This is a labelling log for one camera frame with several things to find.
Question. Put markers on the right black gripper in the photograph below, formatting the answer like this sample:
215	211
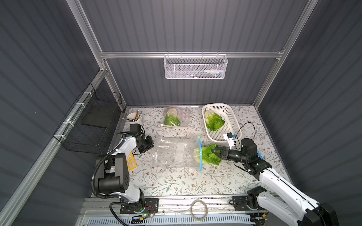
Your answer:
224	152

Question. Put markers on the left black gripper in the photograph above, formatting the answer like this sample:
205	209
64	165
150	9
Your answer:
146	144

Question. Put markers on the chinese cabbage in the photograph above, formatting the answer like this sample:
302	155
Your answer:
208	157
213	121
171	118

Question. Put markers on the clear zip-top bag blue seal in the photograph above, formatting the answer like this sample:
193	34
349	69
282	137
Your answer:
173	152

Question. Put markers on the clear zip-top bag white seal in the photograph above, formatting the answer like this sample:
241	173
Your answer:
184	115

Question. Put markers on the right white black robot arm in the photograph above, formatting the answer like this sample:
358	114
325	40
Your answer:
292	206

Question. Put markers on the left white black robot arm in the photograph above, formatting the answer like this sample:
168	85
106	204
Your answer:
111	178

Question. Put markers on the yellow calculator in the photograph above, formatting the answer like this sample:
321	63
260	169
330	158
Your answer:
131	162

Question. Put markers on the white pen holder cup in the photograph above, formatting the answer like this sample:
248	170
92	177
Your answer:
134	118

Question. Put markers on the blue pen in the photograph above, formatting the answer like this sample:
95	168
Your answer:
259	154

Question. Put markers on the white plastic perforated basket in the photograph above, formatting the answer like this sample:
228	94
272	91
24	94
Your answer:
230	122

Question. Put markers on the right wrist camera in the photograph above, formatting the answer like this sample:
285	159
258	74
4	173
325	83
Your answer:
230	138

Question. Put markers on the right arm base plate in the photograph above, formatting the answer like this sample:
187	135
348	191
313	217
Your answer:
239	202

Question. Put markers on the black wire side basket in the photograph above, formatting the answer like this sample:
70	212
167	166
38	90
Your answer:
90	125

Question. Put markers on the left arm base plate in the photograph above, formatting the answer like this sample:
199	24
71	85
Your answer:
149	205

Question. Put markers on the white wire wall basket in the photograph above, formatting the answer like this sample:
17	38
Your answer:
192	68

